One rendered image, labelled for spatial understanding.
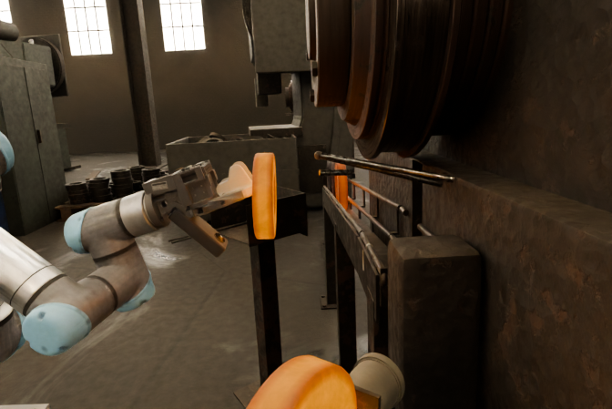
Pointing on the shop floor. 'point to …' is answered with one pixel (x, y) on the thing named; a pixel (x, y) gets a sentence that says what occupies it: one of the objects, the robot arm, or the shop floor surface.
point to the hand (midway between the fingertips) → (264, 185)
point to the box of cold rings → (206, 149)
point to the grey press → (289, 63)
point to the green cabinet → (30, 148)
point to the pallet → (97, 191)
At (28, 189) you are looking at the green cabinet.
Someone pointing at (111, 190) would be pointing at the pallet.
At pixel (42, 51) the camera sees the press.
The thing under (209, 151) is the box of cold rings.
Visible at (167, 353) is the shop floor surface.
